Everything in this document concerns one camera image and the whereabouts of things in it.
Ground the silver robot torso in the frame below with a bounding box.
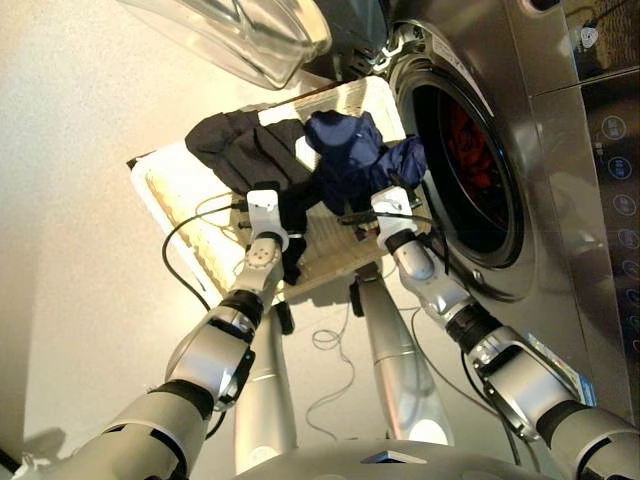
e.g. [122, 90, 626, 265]
[229, 439, 551, 480]

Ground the blue garment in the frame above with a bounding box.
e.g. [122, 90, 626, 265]
[304, 110, 427, 216]

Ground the black garment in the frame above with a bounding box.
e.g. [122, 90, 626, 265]
[184, 110, 326, 286]

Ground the round glass washing machine door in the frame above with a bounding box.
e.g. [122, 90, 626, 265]
[117, 0, 389, 91]

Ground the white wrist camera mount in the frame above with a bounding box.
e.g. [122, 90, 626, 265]
[370, 185, 419, 251]
[245, 188, 291, 251]

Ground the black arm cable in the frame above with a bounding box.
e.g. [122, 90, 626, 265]
[160, 199, 256, 441]
[339, 212, 521, 480]

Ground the pale woven basket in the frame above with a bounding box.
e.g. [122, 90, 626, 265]
[127, 75, 434, 301]

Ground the silver robot leg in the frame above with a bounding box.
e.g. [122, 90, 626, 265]
[349, 264, 456, 446]
[233, 299, 299, 476]

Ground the grey washing machine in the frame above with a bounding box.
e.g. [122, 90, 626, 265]
[299, 0, 640, 426]

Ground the red garment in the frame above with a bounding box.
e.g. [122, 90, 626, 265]
[444, 102, 501, 201]

